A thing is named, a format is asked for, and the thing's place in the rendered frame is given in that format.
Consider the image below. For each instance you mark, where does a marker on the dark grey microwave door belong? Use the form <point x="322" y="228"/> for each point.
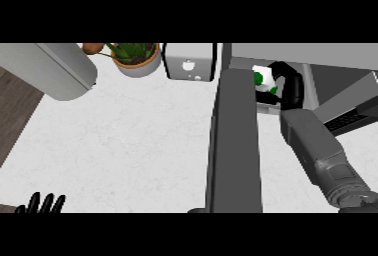
<point x="235" y="143"/>

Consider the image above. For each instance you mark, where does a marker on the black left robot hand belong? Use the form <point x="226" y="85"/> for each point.
<point x="46" y="204"/>

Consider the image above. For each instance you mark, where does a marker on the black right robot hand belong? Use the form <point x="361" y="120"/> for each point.
<point x="294" y="90"/>

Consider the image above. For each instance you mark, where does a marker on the grey microwave body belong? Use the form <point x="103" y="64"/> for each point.
<point x="319" y="60"/>

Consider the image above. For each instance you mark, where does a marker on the white green milk carton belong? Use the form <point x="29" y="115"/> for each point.
<point x="261" y="78"/>

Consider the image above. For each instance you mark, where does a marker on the orange brown round object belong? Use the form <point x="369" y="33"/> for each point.
<point x="91" y="48"/>

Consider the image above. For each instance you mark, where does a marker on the white boxy appliance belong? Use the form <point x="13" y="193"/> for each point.
<point x="189" y="63"/>

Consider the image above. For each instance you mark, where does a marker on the beige plant pot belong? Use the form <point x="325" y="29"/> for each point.
<point x="141" y="68"/>

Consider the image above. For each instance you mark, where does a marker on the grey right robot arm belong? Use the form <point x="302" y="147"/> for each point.
<point x="319" y="156"/>

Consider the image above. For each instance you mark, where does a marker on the green leafy plant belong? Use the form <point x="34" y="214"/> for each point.
<point x="130" y="51"/>

